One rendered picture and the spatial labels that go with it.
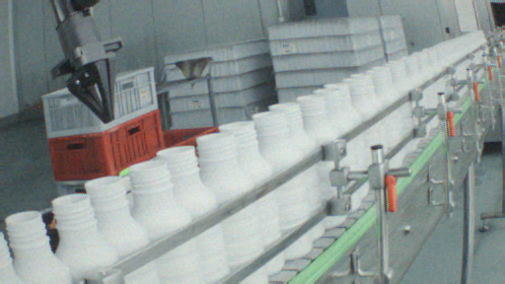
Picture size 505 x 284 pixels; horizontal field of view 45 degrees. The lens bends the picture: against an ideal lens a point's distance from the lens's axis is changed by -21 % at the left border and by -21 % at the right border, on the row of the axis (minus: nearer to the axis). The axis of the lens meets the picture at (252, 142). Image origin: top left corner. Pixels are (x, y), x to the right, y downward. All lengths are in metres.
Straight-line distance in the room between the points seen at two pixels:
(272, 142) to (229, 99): 7.42
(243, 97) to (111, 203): 7.59
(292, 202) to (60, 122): 2.66
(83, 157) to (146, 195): 2.77
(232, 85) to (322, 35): 1.26
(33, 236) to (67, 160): 2.95
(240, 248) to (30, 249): 0.30
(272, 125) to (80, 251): 0.35
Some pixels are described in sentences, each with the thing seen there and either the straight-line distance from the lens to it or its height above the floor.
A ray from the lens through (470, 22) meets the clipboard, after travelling 5.54.
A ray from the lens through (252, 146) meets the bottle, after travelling 0.77.
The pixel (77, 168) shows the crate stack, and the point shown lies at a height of 0.73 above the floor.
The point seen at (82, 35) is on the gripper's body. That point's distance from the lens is 0.89.
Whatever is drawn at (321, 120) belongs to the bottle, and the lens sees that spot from 0.92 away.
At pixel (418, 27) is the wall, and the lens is 11.31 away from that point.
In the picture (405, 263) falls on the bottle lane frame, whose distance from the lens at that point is 1.20.
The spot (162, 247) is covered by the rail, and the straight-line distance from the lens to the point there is 0.59.
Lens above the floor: 1.27
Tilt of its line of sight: 9 degrees down
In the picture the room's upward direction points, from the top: 8 degrees counter-clockwise
